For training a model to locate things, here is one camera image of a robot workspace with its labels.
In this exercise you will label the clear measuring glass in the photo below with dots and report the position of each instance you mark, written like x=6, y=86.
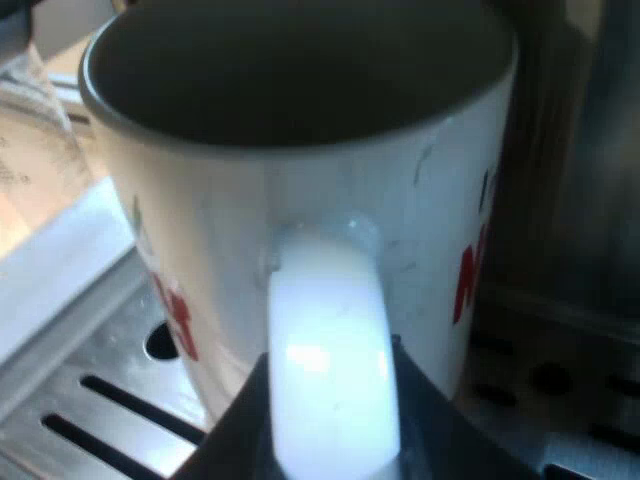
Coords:
x=35, y=140

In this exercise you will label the white mug with red print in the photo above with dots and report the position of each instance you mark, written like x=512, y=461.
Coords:
x=240, y=200

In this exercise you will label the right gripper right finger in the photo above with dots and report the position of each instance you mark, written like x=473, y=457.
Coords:
x=450, y=440

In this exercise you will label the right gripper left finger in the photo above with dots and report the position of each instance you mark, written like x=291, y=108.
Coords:
x=235, y=430

